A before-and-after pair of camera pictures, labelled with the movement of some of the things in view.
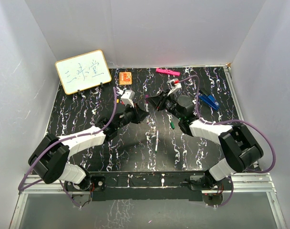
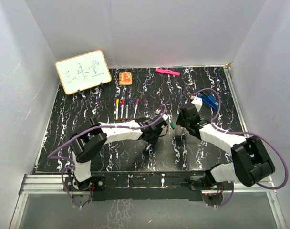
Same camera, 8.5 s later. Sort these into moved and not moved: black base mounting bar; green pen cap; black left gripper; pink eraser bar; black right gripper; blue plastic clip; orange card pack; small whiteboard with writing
Moved: black left gripper; black right gripper
Not moved: small whiteboard with writing; green pen cap; black base mounting bar; pink eraser bar; blue plastic clip; orange card pack
